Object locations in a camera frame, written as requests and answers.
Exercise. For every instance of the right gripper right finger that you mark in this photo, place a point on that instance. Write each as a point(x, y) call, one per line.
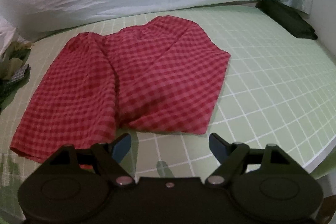
point(230, 156)

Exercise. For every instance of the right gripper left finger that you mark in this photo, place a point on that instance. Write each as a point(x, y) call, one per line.
point(107, 158)

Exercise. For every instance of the red checked shorts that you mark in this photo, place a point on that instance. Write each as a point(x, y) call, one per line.
point(163, 76)

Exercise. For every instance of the green grid bed sheet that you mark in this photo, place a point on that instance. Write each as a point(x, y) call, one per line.
point(277, 89)

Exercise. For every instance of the black garment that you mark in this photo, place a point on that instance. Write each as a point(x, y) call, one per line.
point(288, 18)

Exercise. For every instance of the white garment in pile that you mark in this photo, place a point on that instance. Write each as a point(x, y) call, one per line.
point(7, 33)

